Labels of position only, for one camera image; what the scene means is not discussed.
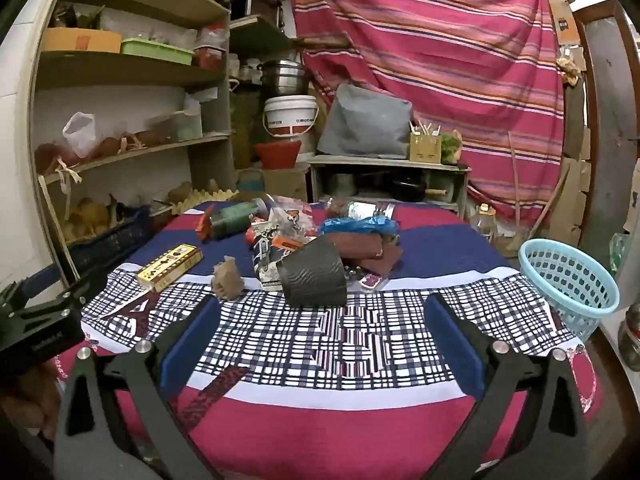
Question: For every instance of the black ribbed paper cup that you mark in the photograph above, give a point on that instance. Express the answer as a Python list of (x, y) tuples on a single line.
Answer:
[(312, 275)]

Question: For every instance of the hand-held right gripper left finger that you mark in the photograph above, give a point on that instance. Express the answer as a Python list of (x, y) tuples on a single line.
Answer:
[(192, 340)]

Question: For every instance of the grey cushion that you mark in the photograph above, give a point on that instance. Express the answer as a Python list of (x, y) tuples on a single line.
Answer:
[(367, 120)]

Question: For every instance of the cardboard pieces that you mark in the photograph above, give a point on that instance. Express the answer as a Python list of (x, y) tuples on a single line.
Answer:
[(565, 15)]

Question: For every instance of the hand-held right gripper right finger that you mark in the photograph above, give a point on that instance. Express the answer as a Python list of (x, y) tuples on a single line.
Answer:
[(455, 345)]

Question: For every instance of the blue plastic bag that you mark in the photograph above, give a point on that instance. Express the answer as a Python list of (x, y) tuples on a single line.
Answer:
[(360, 225)]

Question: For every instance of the plastic oil bottle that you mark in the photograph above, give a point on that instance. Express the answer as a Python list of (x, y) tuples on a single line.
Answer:
[(486, 220)]

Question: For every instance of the orange red wrapper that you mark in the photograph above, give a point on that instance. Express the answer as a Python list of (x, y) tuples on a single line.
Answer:
[(202, 222)]

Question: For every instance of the brown cardboard box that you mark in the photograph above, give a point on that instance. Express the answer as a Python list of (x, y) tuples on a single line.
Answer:
[(285, 182)]

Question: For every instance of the wooden shelf unit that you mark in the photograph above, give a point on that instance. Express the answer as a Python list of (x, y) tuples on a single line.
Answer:
[(100, 66)]

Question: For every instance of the yellow and red carton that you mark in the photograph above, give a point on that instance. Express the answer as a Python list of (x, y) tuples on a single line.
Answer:
[(170, 264)]

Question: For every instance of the white label spice jar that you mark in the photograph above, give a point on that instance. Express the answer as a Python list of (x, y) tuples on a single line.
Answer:
[(367, 208)]

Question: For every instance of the pile of potatoes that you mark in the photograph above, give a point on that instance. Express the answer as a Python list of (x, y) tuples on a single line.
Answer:
[(87, 215)]

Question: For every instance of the red striped hanging cloth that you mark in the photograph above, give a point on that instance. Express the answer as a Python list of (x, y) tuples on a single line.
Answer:
[(435, 60)]

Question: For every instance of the leaning cardboard sheets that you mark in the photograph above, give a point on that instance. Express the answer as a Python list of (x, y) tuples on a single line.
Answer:
[(575, 185)]

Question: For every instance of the green plastic tray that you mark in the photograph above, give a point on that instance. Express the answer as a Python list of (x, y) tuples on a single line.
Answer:
[(155, 51)]

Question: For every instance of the yellow egg tray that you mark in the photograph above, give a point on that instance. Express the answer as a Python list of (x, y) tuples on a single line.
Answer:
[(200, 197)]

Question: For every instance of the red packet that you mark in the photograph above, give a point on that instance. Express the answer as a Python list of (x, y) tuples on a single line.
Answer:
[(210, 55)]

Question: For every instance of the wooden stick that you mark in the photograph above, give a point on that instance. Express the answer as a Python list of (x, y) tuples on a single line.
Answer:
[(515, 180)]

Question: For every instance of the black pan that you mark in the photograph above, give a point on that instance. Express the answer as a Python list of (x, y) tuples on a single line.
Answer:
[(410, 187)]

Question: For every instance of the brown mesh bag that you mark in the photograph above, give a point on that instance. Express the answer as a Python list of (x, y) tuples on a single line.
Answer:
[(107, 147)]

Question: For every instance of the person's left forearm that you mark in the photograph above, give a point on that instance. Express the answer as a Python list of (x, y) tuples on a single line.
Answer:
[(25, 400)]

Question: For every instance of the steel pot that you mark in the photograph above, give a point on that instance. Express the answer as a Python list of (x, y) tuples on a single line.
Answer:
[(630, 330)]

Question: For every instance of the maroon cloth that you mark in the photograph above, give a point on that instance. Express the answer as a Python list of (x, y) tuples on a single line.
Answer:
[(365, 250)]

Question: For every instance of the green label spice jar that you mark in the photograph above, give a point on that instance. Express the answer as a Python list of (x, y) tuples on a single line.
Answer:
[(232, 217)]

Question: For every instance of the green leafy bundle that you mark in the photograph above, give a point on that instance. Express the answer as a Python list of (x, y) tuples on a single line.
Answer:
[(451, 147)]

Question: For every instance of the red plastic basin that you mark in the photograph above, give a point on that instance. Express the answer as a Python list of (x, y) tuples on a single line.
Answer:
[(277, 152)]

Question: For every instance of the low wooden cabinet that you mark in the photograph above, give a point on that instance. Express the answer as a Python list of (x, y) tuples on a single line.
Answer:
[(385, 161)]

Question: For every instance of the light blue plastic basket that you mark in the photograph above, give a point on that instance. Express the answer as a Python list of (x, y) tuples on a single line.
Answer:
[(565, 285)]

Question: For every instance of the stacked steel pots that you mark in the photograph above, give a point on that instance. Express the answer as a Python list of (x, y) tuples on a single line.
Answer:
[(282, 75)]

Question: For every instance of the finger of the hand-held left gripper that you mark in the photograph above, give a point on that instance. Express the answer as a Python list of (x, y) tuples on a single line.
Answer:
[(95, 280), (42, 274)]

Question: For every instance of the white plastic bucket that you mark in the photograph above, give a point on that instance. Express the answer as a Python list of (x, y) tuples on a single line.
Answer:
[(290, 115)]

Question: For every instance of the small blue box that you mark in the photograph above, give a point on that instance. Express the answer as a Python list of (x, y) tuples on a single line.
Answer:
[(250, 180)]

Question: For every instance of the brown paper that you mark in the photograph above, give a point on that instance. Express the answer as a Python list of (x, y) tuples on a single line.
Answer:
[(228, 280)]

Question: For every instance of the printed plaid tablecloth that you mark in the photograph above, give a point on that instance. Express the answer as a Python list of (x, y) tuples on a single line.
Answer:
[(320, 410)]

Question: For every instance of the orange box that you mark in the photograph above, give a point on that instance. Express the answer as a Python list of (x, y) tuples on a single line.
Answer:
[(80, 40)]

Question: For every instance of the clear plastic bag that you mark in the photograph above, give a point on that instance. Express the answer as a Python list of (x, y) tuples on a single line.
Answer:
[(80, 132)]

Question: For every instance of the dark blue plastic crate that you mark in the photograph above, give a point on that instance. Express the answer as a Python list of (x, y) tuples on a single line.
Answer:
[(105, 245)]

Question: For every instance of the yellow box with sticks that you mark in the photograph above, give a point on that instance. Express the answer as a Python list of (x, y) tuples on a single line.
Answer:
[(425, 145)]

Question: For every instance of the red mesh bag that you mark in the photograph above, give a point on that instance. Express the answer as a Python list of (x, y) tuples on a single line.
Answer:
[(50, 155)]

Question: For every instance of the clear plastic container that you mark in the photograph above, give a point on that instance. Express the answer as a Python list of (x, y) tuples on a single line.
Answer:
[(182, 122)]

